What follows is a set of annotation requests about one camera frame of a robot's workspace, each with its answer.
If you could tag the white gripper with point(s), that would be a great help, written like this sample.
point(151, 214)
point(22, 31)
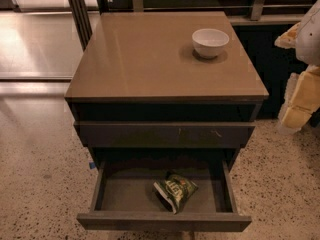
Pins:
point(310, 39)

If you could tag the green jalapeno chip bag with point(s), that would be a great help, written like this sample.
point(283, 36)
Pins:
point(175, 190)

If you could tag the brown drawer cabinet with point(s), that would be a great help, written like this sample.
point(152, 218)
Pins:
point(142, 67)

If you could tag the closed dark top drawer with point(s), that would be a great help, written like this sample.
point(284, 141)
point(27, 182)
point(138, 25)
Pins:
point(164, 134)

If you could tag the open dark middle drawer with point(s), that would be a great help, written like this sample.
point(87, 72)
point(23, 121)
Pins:
point(125, 199)

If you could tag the white ceramic bowl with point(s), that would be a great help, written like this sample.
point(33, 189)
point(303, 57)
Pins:
point(209, 43)

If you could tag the blue tape piece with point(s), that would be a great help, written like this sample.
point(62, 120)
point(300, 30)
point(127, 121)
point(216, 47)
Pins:
point(92, 165)

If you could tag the dark vertical post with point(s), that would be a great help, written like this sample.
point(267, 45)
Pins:
point(82, 22)

